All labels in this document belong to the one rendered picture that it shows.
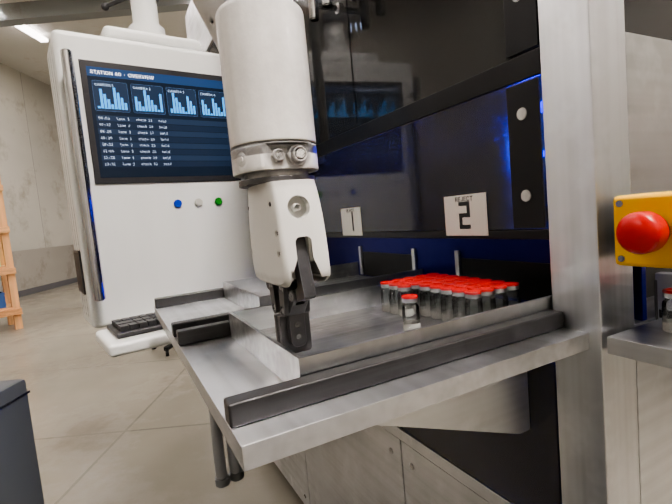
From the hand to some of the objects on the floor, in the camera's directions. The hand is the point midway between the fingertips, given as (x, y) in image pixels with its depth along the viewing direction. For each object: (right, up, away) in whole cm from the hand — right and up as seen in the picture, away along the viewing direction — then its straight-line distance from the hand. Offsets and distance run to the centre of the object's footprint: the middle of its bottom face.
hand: (293, 331), depth 44 cm
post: (+43, -88, +15) cm, 99 cm away
